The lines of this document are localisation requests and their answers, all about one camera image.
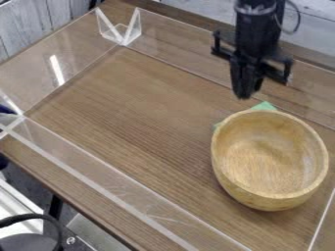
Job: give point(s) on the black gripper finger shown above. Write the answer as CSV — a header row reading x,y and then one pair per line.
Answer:
x,y
255,77
240,88

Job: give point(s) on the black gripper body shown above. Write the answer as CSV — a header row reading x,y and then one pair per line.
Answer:
x,y
254,42

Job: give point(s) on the green foam block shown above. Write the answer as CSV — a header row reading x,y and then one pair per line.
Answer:
x,y
264,106

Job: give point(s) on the brown wooden bowl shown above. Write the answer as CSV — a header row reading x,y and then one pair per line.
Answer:
x,y
270,159

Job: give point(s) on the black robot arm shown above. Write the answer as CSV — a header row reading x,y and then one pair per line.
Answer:
x,y
256,3

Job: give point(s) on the blue object at left edge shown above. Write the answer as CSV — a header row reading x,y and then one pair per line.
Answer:
x,y
5,110

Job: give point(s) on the black table leg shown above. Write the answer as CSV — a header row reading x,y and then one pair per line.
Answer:
x,y
55,207

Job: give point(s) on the clear acrylic corner bracket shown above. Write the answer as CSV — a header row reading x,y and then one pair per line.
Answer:
x,y
120,34

